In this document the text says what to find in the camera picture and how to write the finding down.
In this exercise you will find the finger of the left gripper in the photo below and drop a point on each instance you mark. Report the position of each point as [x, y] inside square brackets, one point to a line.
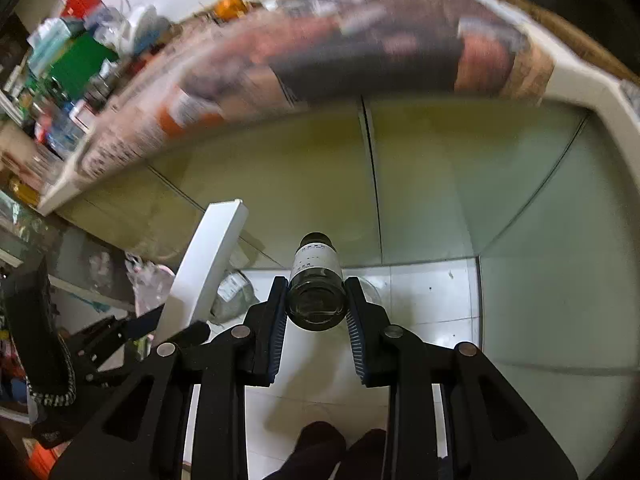
[137, 328]

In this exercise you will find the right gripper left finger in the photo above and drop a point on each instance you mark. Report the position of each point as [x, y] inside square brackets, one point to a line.
[140, 431]

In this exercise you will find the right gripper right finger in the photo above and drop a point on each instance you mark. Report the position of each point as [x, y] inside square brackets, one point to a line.
[451, 413]

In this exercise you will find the white box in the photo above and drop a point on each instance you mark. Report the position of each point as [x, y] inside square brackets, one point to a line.
[201, 270]

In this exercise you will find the dark glass bottle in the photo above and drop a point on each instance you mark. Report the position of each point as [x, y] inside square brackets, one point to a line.
[316, 298]

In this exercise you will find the orange fruit peel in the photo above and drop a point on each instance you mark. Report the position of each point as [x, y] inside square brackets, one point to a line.
[229, 10]

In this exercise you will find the white trash bowl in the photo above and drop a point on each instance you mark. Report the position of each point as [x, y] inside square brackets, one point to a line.
[370, 292]

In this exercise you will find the pink bin with bag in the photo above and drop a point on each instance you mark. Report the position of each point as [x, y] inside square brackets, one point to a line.
[150, 282]

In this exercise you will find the grey package on floor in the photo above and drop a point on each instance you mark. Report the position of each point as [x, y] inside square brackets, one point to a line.
[234, 296]

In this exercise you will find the green storage box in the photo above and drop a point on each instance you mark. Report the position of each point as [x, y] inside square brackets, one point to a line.
[68, 76]

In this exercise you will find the teal tissue boxes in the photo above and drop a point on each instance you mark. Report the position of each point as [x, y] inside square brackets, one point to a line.
[48, 39]

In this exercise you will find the red kettle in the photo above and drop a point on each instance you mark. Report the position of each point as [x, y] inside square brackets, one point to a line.
[79, 8]

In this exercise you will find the printed newspaper tablecloth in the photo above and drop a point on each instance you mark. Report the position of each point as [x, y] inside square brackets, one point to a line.
[307, 52]

